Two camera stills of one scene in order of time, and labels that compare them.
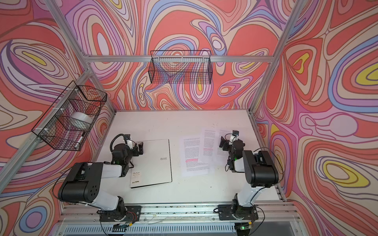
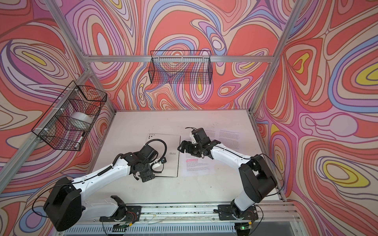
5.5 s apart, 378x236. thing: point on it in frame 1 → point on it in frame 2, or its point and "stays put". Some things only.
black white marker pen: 77,145 stays put
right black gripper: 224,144 → 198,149
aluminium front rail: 69,213 stays put
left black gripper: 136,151 → 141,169
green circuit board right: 247,226 stays put
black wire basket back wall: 181,67 stays put
